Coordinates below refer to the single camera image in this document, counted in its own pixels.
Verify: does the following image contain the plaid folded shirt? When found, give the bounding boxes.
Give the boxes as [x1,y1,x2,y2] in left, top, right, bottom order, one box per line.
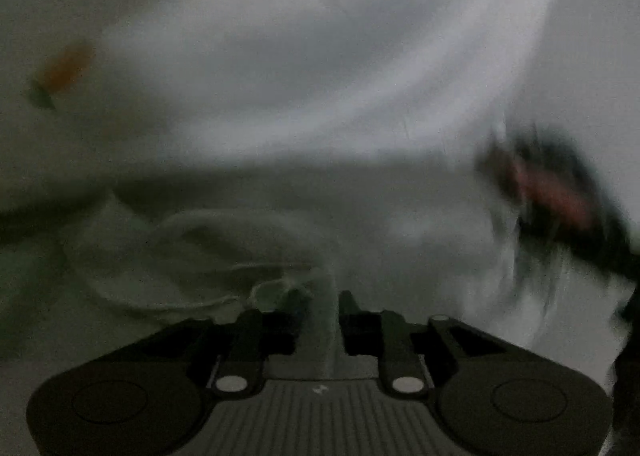
[476,129,639,386]

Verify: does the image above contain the red checked folded garment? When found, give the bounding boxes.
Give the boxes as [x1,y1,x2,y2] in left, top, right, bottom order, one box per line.
[506,159,596,229]

